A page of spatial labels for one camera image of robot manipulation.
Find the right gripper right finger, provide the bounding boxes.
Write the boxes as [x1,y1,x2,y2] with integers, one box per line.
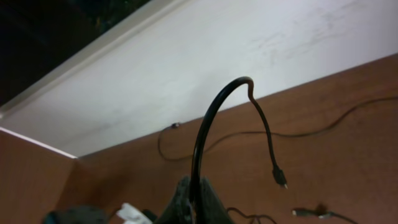
[195,178,234,224]

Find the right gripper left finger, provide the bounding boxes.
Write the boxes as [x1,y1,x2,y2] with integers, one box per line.
[153,176,195,224]

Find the black micro usb cable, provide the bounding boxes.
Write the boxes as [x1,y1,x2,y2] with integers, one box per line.
[188,75,289,218]

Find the black thin usb cable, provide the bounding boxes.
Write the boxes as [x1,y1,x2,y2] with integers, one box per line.
[157,96,398,162]

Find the black multi-head usb cable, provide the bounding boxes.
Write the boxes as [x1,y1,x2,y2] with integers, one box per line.
[225,205,358,224]

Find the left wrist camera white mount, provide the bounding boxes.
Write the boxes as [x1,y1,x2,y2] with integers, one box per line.
[116,203,157,224]

